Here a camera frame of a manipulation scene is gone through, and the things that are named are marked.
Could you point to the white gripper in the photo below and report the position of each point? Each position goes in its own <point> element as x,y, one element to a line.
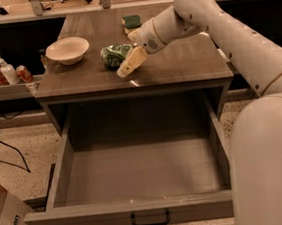
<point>146,36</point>

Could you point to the green can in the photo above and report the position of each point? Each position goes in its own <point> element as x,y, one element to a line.
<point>113,55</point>

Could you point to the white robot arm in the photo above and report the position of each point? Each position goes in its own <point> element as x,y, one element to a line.
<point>256,139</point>

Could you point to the grey cabinet with counter top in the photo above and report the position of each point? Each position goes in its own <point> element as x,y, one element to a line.
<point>186,64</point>

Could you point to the red soda can right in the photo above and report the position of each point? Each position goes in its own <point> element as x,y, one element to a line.
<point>24,74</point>

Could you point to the open grey top drawer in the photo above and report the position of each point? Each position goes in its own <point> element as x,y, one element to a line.
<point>139,155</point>

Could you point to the green and yellow sponge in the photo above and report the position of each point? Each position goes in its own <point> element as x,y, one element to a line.
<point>131,23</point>

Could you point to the white bowl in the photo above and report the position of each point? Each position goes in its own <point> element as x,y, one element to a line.
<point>67,51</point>

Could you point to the grey side shelf left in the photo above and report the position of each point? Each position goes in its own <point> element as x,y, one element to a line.
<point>21,90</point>

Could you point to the black drawer handle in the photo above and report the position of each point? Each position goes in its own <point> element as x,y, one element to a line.
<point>155,218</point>

